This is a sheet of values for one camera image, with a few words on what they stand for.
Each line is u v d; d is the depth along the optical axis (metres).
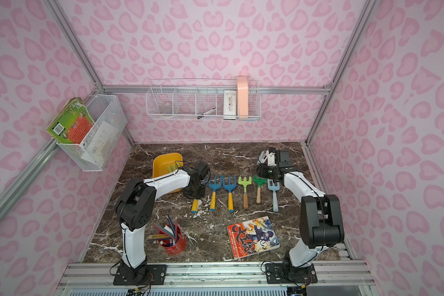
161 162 1.09
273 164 0.84
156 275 0.73
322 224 0.46
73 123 0.72
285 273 0.67
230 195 0.95
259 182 1.01
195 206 0.91
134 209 0.52
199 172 0.77
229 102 0.90
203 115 0.93
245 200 0.93
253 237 0.82
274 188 0.98
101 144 0.83
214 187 0.99
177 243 0.72
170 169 1.06
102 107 0.95
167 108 0.98
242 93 0.82
